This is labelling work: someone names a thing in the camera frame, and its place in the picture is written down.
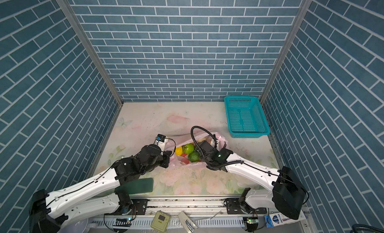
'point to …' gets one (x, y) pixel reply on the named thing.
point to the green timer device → (160, 221)
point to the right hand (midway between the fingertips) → (205, 152)
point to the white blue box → (278, 218)
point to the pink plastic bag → (174, 159)
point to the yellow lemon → (178, 150)
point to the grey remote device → (189, 225)
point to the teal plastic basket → (245, 117)
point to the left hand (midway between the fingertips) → (173, 153)
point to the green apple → (188, 149)
